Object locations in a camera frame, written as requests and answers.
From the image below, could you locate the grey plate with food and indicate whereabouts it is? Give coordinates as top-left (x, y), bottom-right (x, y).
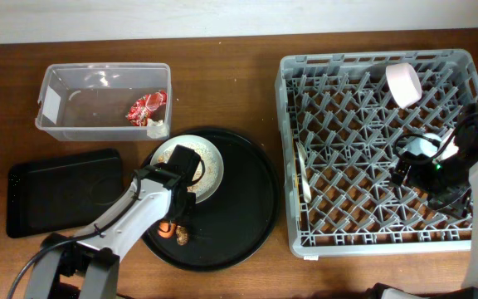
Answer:
top-left (149, 135), bottom-right (224, 203)

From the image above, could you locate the light blue plastic cup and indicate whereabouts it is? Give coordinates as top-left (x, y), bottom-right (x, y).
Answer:
top-left (404, 133), bottom-right (442, 157)

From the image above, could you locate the white tissue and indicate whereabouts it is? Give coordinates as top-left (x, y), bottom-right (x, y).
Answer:
top-left (146, 119), bottom-right (170, 140)

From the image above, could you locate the orange carrot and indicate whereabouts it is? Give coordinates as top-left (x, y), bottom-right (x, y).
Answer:
top-left (157, 221), bottom-right (177, 238)

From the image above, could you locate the brown food scrap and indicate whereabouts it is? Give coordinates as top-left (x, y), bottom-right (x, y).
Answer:
top-left (175, 226), bottom-right (189, 246)

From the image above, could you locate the pink plastic bowl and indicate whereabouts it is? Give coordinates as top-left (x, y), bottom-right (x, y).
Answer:
top-left (385, 62), bottom-right (422, 109)

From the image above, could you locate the wooden chopstick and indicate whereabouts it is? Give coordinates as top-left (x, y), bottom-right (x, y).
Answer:
top-left (293, 174), bottom-right (301, 222)

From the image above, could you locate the white plastic fork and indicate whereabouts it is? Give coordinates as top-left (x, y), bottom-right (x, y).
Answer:
top-left (296, 142), bottom-right (311, 203)

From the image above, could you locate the cream plastic cup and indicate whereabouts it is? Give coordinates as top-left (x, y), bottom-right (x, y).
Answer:
top-left (438, 139), bottom-right (459, 161)

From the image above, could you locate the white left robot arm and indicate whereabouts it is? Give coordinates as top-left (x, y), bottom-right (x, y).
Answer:
top-left (7, 145), bottom-right (203, 298)

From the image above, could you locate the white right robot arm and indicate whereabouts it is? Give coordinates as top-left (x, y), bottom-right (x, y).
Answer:
top-left (390, 101), bottom-right (478, 298)

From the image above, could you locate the clear plastic waste bin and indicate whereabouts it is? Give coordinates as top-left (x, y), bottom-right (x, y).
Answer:
top-left (35, 62), bottom-right (173, 141)

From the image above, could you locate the grey dishwasher rack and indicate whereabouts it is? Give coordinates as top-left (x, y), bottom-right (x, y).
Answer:
top-left (275, 49), bottom-right (478, 259)

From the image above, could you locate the red crumpled snack wrapper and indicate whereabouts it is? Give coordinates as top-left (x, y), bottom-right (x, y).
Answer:
top-left (126, 91), bottom-right (168, 126)

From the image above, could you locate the round black serving tray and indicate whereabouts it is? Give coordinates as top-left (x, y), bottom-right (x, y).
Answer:
top-left (141, 127), bottom-right (280, 272)

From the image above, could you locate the black rectangular tray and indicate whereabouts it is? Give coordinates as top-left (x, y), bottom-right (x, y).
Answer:
top-left (6, 149), bottom-right (124, 238)

